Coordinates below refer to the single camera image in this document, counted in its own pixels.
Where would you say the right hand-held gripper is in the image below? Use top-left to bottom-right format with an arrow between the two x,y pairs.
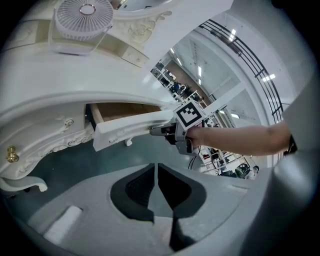
148,98 -> 209,156

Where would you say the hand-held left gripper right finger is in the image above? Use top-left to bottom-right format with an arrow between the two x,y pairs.
157,163 -> 208,252

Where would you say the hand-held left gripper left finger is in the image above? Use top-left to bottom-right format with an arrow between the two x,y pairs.
110,164 -> 156,223

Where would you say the white dressing table drawer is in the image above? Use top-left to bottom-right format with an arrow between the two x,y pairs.
86,102 -> 177,152

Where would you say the person's right forearm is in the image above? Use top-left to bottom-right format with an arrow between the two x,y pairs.
190,123 -> 294,157

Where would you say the small white carved drawer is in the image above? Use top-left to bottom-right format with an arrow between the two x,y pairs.
121,46 -> 150,69

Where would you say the white dressing table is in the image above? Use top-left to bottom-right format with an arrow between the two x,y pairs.
0,0 -> 235,193

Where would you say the dressing table mirror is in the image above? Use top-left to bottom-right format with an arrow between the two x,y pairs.
116,0 -> 176,12

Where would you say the gold drawer knob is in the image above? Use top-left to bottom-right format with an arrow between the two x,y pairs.
5,146 -> 20,164

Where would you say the white desk fan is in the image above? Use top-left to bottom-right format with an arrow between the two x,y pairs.
47,0 -> 115,57

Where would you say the person's grey shirt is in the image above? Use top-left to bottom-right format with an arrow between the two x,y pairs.
257,65 -> 320,251

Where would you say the black ceiling rail frame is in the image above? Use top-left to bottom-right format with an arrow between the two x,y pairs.
199,19 -> 285,124

